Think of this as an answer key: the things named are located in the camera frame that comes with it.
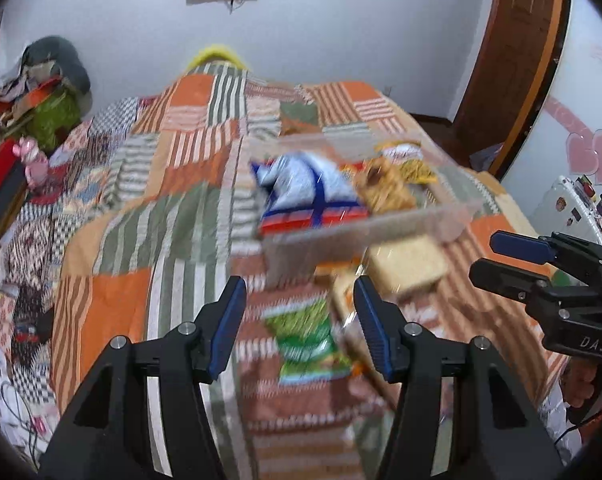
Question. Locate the golden pastry packet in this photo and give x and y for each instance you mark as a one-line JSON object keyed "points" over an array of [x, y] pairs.
{"points": [[386, 187]]}

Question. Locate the red box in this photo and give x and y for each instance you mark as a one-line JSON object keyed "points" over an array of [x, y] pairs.
{"points": [[1, 175]]}

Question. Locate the yellow foam tube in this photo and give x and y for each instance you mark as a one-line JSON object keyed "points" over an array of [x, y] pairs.
{"points": [[216, 55]]}

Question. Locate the clear plastic container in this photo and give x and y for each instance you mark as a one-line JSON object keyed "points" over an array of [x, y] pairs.
{"points": [[371, 232]]}

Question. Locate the dark cloth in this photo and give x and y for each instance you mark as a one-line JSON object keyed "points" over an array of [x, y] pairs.
{"points": [[486, 156]]}

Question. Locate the person's right hand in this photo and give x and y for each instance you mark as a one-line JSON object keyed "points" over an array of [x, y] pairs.
{"points": [[580, 385]]}

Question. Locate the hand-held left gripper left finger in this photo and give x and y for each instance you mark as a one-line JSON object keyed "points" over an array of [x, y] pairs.
{"points": [[228, 327]]}

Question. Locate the orange striped patchwork blanket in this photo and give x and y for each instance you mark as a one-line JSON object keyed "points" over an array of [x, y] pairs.
{"points": [[191, 170]]}

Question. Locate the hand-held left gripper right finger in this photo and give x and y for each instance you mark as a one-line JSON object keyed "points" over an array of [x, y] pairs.
{"points": [[373, 330]]}

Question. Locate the clear yellow snack packet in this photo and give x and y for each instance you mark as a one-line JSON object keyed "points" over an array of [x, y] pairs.
{"points": [[420, 172]]}

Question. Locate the pale yellow cake packet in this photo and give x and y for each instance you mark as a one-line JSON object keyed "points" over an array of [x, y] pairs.
{"points": [[411, 264]]}

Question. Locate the brown wooden door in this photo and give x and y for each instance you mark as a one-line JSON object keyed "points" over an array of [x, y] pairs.
{"points": [[516, 60]]}

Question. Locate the checkered patterned blanket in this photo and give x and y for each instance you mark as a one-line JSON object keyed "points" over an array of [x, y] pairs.
{"points": [[36, 240]]}

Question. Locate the green snack packet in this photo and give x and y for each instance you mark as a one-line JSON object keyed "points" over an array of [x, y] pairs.
{"points": [[306, 342]]}

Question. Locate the grey plush pillow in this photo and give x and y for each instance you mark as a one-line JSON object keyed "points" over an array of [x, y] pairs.
{"points": [[63, 57]]}

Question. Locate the green patterned bag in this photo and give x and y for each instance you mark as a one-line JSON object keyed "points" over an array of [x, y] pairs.
{"points": [[56, 117]]}

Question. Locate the pink wall decal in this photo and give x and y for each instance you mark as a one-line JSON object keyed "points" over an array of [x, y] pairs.
{"points": [[583, 145]]}

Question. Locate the pile of clothes and boxes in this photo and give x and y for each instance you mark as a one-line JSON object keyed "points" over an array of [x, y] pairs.
{"points": [[23, 92]]}

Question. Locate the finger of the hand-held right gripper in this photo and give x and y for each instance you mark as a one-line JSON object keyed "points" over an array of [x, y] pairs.
{"points": [[501, 277], [518, 247]]}

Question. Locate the white appliance with stickers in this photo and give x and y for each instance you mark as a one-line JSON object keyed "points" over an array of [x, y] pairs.
{"points": [[571, 210]]}

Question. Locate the blue and white snack bag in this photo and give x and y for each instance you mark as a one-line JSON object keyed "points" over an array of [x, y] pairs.
{"points": [[301, 185]]}

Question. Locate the pink plush toy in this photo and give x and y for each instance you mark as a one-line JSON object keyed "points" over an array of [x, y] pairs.
{"points": [[31, 162]]}

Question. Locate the clear bread packet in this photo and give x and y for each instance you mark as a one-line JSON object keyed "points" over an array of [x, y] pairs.
{"points": [[350, 310]]}

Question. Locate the white and yellow small packet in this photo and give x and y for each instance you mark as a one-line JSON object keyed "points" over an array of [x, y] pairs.
{"points": [[400, 151]]}

